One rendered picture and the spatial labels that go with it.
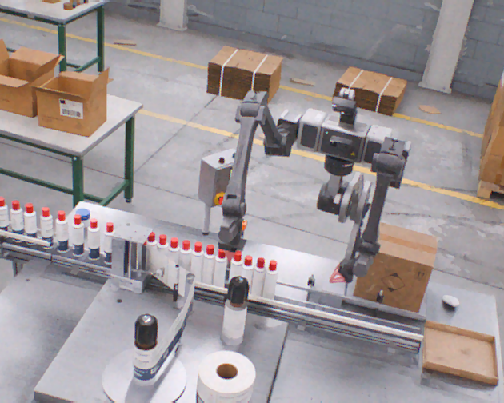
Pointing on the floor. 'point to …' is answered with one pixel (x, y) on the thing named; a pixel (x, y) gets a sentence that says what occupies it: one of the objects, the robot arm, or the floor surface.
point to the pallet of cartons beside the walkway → (503, 137)
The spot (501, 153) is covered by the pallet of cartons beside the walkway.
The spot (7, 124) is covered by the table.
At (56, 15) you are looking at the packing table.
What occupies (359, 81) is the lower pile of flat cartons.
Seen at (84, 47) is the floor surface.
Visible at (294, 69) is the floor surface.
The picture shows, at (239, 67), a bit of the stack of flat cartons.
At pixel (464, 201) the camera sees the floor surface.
